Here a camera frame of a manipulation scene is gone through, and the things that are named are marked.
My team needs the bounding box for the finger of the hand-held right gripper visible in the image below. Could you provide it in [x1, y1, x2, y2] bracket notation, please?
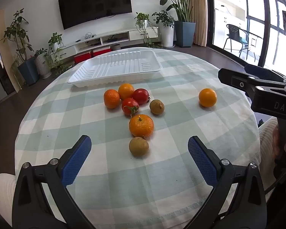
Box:
[244, 64, 286, 86]
[218, 68, 260, 97]

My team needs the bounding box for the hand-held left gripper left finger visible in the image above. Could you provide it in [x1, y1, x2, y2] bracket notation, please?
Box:
[12, 135, 96, 229]

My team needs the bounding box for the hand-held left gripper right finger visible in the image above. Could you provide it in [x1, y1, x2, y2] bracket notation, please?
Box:
[183, 135, 267, 229]

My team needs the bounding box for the round yellow-orange orange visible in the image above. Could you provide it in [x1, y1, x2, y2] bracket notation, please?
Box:
[198, 88, 217, 108]
[118, 83, 135, 100]

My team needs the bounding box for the brown round fruit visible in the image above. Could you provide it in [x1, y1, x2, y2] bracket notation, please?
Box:
[149, 99, 165, 115]
[129, 136, 149, 157]

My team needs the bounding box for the large tangerine with stem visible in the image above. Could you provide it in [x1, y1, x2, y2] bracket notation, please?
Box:
[129, 114, 155, 139]

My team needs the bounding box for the small dark orange tangerine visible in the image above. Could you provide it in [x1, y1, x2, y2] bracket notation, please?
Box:
[103, 89, 121, 109]

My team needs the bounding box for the red tomato with green calyx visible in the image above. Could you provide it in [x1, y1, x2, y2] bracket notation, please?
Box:
[121, 98, 140, 116]

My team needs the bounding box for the smooth red tomato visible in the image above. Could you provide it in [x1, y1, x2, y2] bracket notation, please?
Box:
[133, 88, 150, 105]

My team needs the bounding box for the white ribbed plastic tray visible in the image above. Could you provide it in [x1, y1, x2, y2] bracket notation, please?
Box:
[67, 50, 163, 88]

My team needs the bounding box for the person's right forearm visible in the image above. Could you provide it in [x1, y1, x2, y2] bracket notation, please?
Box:
[259, 116, 280, 194]

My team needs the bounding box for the person's right hand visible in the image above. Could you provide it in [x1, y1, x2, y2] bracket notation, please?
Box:
[272, 124, 286, 165]

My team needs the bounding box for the black metal chair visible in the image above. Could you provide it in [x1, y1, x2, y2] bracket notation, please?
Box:
[223, 24, 251, 59]

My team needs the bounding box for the broad-leaf plant in blue pot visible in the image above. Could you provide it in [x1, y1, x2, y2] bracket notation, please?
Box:
[146, 0, 207, 48]

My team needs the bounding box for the beige curtain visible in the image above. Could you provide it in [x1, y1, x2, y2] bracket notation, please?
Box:
[188, 0, 208, 46]

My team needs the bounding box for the schefflera in white round pot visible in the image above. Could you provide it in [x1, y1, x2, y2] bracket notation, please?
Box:
[152, 10, 175, 48]

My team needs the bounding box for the plant in white ribbed pot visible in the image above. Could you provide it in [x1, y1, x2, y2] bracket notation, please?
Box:
[33, 48, 52, 80]

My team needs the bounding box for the leafy tree in navy pot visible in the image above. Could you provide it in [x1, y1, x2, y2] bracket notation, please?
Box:
[0, 8, 40, 87]

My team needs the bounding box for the white television cabinet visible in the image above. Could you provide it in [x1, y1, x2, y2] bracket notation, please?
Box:
[52, 26, 161, 62]

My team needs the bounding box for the vine plant on cabinet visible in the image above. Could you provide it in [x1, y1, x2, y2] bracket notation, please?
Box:
[134, 12, 159, 49]

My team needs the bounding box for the trailing pothos plant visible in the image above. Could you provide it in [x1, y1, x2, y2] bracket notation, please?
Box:
[47, 32, 71, 75]

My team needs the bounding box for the black glass door frame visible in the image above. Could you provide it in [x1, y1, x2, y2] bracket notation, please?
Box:
[206, 0, 286, 81]

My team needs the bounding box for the black wall television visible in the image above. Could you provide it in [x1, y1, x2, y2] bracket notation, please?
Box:
[58, 0, 133, 30]

